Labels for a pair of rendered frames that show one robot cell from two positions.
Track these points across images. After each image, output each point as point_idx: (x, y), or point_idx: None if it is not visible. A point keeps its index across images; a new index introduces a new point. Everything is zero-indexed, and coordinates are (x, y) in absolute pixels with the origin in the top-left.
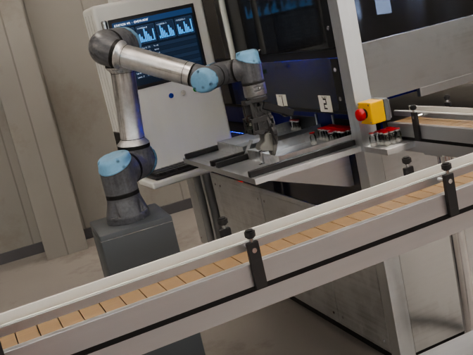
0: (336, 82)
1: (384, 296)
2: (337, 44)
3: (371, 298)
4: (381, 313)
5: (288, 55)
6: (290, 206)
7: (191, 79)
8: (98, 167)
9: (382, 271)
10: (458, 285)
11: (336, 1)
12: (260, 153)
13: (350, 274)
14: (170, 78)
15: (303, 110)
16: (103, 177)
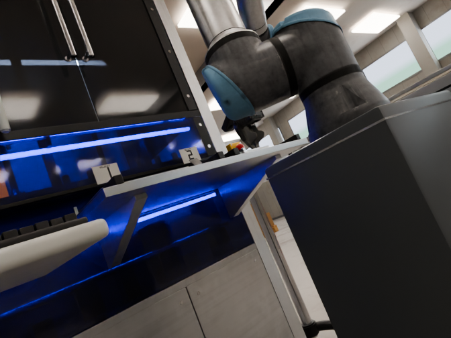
0: (203, 134)
1: (286, 306)
2: (201, 106)
3: (275, 327)
4: (288, 331)
5: (125, 120)
6: (118, 329)
7: (272, 26)
8: (327, 14)
9: (278, 280)
10: (290, 273)
11: (196, 78)
12: (245, 149)
13: (245, 328)
14: (264, 11)
15: (154, 172)
16: (342, 32)
